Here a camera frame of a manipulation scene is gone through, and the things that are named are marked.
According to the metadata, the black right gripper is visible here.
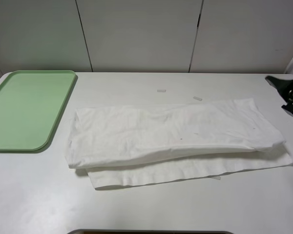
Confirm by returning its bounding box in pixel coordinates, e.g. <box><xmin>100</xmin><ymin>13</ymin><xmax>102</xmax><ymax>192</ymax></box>
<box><xmin>265</xmin><ymin>76</ymin><xmax>293</xmax><ymax>117</ymax></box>

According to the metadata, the white short sleeve shirt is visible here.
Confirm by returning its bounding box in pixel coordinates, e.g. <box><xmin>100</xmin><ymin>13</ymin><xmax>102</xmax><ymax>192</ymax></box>
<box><xmin>65</xmin><ymin>99</ymin><xmax>293</xmax><ymax>189</ymax></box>

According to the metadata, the light green plastic tray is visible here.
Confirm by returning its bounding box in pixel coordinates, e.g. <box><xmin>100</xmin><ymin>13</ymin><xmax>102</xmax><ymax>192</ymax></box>
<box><xmin>0</xmin><ymin>70</ymin><xmax>77</xmax><ymax>153</ymax></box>

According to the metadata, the clear tape marker near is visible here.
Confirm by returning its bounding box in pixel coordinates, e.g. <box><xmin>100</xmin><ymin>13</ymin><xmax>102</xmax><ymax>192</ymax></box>
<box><xmin>210</xmin><ymin>176</ymin><xmax>221</xmax><ymax>180</ymax></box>

